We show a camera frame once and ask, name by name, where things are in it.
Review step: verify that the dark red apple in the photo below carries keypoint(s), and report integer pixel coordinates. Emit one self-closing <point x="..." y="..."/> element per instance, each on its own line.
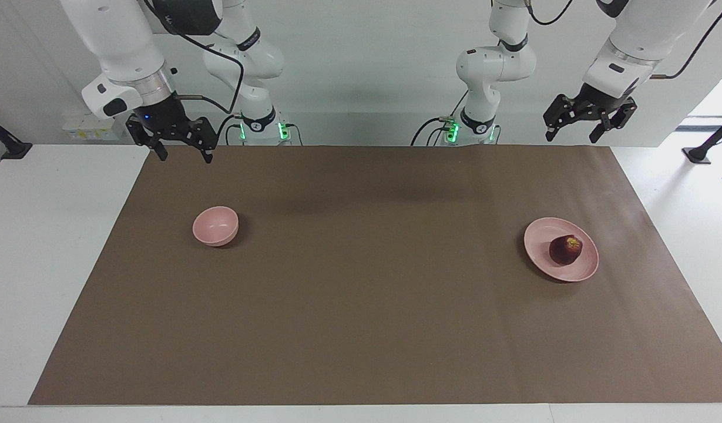
<point x="565" y="251"/>

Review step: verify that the pink plate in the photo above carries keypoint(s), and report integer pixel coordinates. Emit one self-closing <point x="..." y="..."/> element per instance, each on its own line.
<point x="543" y="241"/>

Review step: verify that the pink bowl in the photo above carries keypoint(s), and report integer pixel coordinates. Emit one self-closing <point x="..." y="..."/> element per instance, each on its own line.
<point x="215" y="226"/>

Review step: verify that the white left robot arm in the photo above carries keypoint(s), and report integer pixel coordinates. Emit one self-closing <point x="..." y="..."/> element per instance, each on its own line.
<point x="637" y="35"/>

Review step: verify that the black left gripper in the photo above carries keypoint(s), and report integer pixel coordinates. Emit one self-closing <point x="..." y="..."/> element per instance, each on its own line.
<point x="598" y="103"/>

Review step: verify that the black stand foot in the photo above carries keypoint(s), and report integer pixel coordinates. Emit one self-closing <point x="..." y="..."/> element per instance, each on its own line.
<point x="14" y="150"/>
<point x="698" y="155"/>

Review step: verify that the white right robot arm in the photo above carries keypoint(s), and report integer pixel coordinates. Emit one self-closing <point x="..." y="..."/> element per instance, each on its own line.
<point x="126" y="47"/>

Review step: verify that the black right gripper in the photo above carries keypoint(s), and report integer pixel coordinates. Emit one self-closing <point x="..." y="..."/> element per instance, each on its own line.
<point x="161" y="117"/>

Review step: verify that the brown paper mat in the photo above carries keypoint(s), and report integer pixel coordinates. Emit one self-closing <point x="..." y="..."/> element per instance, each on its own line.
<point x="366" y="294"/>

